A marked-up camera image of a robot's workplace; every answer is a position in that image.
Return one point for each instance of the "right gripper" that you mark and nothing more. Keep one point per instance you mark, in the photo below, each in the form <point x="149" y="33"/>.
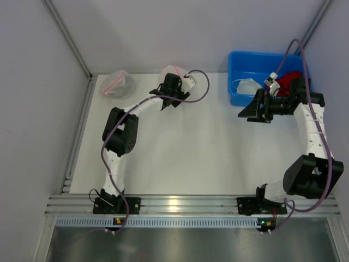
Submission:
<point x="264" y="106"/>

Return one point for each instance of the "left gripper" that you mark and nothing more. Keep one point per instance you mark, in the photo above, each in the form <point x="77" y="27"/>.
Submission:
<point x="169" y="93"/>

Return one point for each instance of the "pink-trimmed mesh laundry bag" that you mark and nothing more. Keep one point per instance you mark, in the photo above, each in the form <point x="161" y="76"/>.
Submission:
<point x="118" y="85"/>

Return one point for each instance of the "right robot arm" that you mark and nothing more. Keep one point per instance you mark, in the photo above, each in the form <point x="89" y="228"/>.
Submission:
<point x="314" y="174"/>

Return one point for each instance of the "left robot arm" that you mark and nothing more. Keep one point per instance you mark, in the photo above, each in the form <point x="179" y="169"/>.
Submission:
<point x="120" y="133"/>

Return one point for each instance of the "white bra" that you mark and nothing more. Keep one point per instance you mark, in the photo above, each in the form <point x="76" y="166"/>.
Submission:
<point x="246" y="86"/>

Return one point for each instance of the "red bra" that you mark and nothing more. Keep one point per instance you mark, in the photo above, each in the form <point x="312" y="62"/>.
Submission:
<point x="285" y="83"/>

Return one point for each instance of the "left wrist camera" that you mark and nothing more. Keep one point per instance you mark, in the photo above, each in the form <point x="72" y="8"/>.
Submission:
<point x="188" y="82"/>

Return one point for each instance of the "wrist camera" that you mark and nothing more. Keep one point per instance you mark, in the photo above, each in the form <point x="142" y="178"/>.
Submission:
<point x="272" y="84"/>
<point x="188" y="82"/>

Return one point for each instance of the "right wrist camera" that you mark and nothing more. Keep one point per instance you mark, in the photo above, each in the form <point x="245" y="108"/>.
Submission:
<point x="272" y="84"/>

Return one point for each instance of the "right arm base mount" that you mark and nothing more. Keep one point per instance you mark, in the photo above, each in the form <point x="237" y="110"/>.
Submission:
<point x="249" y="206"/>

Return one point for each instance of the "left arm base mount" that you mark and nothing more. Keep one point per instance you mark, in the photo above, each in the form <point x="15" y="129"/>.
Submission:
<point x="105" y="204"/>

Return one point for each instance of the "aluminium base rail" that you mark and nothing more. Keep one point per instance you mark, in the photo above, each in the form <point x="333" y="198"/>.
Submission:
<point x="180" y="206"/>

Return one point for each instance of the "slotted cable duct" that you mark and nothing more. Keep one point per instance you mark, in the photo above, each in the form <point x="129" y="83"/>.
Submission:
<point x="165" y="222"/>

